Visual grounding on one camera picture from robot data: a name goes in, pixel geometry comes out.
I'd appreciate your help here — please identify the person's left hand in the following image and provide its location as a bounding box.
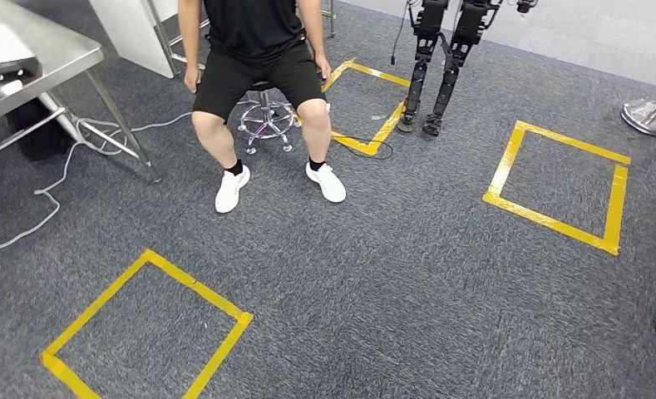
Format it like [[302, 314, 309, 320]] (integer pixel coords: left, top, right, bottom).
[[313, 53, 333, 81]]

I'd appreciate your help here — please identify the person's right hand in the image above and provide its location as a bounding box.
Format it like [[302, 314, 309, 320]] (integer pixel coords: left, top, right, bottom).
[[183, 65, 203, 94]]

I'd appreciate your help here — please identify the chrome chair base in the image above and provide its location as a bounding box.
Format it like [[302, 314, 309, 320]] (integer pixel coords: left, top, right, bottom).
[[236, 81, 300, 156]]

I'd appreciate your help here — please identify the person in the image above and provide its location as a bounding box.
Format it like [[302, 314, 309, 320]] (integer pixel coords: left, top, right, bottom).
[[177, 0, 348, 214]]

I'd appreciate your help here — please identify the white cabinet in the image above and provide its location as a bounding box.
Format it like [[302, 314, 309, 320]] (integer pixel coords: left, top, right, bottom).
[[87, 0, 180, 79]]

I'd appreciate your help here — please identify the yellow floor tape piece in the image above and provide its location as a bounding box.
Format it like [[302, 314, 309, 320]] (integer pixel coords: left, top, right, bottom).
[[322, 58, 412, 157]]

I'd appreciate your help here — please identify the black standing humanoid robot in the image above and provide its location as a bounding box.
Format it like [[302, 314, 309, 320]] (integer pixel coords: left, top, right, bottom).
[[391, 0, 539, 138]]

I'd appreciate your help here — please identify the person's white shoe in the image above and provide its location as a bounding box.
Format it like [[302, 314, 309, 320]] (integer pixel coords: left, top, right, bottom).
[[305, 160, 348, 204], [215, 164, 252, 214]]

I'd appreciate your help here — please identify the black box under table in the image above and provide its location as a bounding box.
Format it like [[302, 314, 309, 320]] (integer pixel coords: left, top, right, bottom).
[[5, 97, 74, 162]]

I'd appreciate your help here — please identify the stainless steel table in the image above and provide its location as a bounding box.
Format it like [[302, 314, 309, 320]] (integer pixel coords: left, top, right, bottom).
[[0, 0, 164, 185]]

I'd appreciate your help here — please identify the yellow floor tape square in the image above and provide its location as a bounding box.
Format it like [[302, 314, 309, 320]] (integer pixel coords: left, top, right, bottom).
[[40, 249, 254, 399], [482, 120, 632, 257]]

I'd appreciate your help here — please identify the chrome stanchion with round base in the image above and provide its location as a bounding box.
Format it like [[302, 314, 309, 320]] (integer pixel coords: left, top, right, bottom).
[[620, 82, 656, 139]]

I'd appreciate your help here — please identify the black floor cable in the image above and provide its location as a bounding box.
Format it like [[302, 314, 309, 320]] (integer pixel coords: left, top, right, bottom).
[[335, 133, 395, 162]]

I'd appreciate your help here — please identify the white floor cable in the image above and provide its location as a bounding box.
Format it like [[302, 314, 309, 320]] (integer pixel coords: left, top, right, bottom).
[[0, 111, 194, 275]]

